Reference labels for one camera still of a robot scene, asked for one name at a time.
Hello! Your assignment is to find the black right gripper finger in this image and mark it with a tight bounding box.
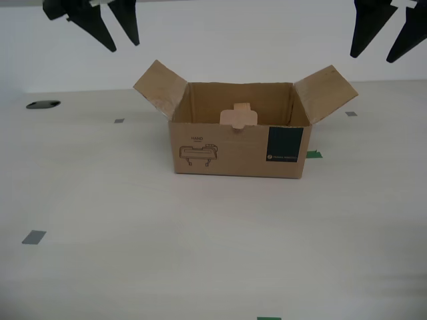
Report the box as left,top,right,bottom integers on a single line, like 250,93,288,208
386,0,427,64
350,0,400,59

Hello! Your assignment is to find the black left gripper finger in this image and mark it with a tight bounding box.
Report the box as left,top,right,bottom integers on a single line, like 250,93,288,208
42,0,117,53
108,0,141,47

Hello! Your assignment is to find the brown cardboard box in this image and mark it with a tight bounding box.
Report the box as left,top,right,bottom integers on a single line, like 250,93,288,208
132,59,360,180

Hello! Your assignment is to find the black oval table grommet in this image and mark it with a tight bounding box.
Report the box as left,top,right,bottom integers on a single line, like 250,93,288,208
25,99,62,110

